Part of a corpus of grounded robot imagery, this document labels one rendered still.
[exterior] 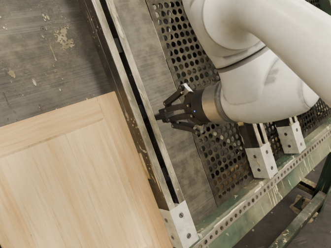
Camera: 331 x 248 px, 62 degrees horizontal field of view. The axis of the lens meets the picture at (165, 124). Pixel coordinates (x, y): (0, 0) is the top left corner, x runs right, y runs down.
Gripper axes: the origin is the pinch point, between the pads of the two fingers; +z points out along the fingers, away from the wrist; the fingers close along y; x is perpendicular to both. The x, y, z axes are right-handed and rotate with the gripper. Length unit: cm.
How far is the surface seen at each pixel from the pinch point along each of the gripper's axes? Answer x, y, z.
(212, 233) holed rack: -4.7, -40.4, 3.0
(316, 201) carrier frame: -125, -102, 41
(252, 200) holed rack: -27.1, -41.1, 3.8
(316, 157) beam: -77, -47, 5
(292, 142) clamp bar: -61, -33, 4
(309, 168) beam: -68, -48, 5
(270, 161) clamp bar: -41, -32, 2
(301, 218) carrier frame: -104, -101, 41
